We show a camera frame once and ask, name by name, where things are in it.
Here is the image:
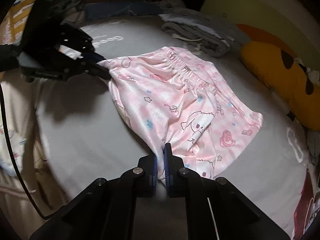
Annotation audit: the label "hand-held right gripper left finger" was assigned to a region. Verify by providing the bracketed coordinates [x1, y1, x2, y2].
[29, 154, 158, 240]

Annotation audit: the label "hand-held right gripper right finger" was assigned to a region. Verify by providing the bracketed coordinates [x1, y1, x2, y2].
[162, 143, 292, 240]

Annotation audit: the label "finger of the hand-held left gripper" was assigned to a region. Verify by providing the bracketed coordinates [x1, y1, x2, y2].
[80, 51, 108, 65]
[81, 62, 112, 81]

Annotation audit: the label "pink printed pants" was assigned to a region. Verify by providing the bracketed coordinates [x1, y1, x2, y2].
[99, 46, 264, 187]

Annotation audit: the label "person's left forearm black sleeve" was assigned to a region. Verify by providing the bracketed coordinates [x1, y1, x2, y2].
[0, 44, 23, 72]

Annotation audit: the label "striped cloth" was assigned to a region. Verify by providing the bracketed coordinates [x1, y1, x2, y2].
[4, 0, 52, 44]

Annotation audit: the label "blue cloth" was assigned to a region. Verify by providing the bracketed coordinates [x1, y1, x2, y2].
[84, 1, 163, 22]

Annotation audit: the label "cream printed blanket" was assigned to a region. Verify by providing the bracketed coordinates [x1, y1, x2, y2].
[0, 74, 72, 207]

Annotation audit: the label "grey folded clothes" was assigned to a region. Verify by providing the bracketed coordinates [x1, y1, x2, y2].
[159, 0, 251, 58]

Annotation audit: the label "red printed cloth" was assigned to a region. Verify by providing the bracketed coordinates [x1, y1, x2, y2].
[291, 167, 320, 240]

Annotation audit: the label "yellow plush pillow dark spots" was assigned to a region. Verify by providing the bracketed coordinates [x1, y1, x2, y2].
[239, 41, 320, 131]

